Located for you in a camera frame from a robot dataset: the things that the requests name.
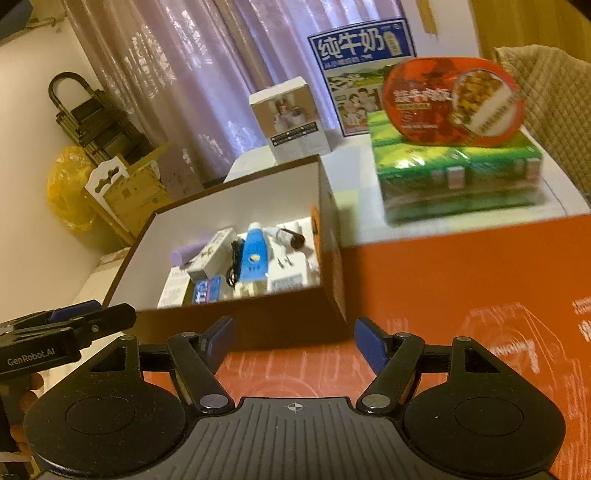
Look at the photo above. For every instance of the blue white tube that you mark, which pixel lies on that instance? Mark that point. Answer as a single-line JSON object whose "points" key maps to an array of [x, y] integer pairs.
{"points": [[255, 255]]}

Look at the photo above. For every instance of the yellow plastic bag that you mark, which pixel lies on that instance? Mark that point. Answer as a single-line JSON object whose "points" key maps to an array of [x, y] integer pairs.
{"points": [[66, 181]]}

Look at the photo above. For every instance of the blue milk carton box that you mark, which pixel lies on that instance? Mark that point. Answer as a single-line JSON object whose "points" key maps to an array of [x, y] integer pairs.
{"points": [[354, 62]]}

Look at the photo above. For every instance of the red instant rice bowl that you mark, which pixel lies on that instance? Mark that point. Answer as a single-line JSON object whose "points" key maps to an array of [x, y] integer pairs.
{"points": [[449, 101]]}

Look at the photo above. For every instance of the black folding cart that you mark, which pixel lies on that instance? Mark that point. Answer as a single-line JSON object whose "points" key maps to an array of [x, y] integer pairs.
{"points": [[97, 125]]}

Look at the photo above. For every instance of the cardboard boxes pile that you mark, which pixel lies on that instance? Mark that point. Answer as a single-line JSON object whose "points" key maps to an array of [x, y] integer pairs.
{"points": [[130, 202]]}

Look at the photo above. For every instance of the small spray bottle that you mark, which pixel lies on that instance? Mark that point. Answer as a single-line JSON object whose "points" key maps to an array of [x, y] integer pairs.
{"points": [[288, 238]]}

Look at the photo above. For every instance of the blue gum pack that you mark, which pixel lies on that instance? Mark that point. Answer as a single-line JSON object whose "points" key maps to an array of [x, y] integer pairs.
{"points": [[207, 291]]}

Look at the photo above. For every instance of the white paper leaflet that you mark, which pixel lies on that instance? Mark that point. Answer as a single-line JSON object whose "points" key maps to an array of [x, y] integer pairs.
{"points": [[175, 289]]}

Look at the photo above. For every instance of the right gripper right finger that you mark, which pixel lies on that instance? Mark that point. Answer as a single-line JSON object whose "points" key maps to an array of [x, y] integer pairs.
{"points": [[399, 361]]}

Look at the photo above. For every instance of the purple cream tube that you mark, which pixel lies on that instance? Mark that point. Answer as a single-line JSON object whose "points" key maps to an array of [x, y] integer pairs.
{"points": [[182, 255]]}

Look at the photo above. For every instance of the white carved chair back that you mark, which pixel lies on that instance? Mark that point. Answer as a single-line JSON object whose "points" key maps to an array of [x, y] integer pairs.
{"points": [[104, 176]]}

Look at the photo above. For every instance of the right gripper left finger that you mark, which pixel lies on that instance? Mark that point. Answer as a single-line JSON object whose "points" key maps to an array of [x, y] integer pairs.
{"points": [[192, 360]]}

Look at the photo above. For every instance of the person's left hand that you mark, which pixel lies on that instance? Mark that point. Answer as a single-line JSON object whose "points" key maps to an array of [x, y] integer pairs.
{"points": [[14, 447]]}

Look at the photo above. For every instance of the white power adapter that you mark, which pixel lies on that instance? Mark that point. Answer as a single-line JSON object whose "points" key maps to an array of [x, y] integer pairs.
{"points": [[291, 269]]}

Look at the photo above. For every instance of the brown storage box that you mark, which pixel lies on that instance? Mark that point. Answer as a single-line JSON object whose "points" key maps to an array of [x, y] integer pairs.
{"points": [[294, 191]]}

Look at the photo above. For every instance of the white product box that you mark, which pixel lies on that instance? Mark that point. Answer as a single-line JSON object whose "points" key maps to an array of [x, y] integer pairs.
{"points": [[289, 120]]}

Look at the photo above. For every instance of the white green medicine box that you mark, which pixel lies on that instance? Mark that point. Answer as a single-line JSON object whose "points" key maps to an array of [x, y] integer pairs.
{"points": [[214, 258]]}

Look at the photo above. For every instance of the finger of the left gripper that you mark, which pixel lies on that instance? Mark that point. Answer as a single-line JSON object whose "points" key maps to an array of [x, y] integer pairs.
{"points": [[52, 316], [96, 325]]}

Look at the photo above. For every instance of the purple curtain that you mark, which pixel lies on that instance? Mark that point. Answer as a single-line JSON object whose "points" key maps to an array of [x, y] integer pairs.
{"points": [[184, 70]]}

